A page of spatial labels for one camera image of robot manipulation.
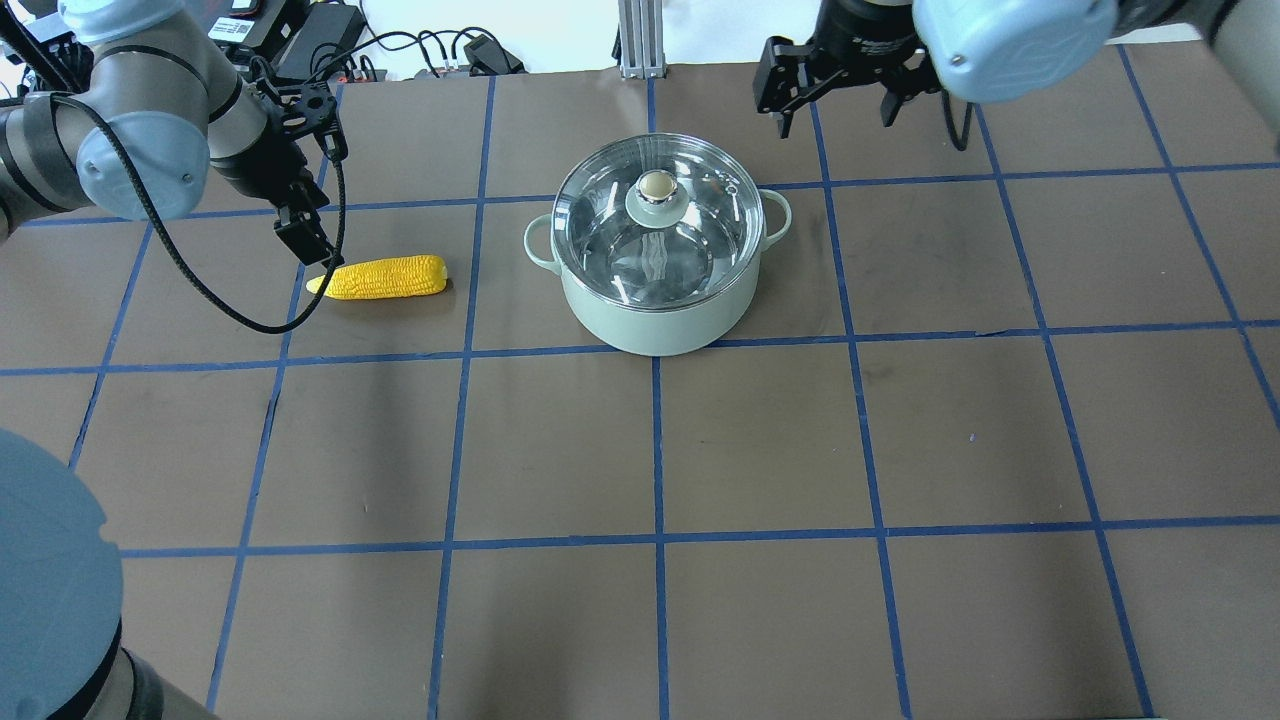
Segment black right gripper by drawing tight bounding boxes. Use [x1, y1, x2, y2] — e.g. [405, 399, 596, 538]
[753, 1, 942, 138]

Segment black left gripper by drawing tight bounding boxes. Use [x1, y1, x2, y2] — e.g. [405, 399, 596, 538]
[210, 85, 337, 266]

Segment yellow corn cob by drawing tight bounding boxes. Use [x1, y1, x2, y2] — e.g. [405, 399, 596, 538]
[305, 254, 451, 301]

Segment glass pot lid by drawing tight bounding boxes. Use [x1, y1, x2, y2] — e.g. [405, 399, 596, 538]
[550, 133, 780, 313]

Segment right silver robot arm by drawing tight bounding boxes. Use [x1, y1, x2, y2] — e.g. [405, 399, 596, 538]
[753, 1, 1279, 137]

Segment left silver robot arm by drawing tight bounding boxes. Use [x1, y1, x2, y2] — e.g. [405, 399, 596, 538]
[1, 1, 337, 265]

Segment pale green cooking pot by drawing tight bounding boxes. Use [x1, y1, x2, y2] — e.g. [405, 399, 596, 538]
[522, 133, 794, 357]

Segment black power brick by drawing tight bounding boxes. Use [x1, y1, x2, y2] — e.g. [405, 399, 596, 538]
[274, 3, 366, 85]

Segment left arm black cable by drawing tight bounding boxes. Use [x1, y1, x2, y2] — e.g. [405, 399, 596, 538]
[50, 95, 349, 334]

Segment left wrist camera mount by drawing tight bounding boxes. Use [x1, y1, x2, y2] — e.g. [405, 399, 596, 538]
[251, 79, 349, 163]

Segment aluminium frame post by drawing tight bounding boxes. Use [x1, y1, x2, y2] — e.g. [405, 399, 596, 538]
[614, 0, 667, 79]

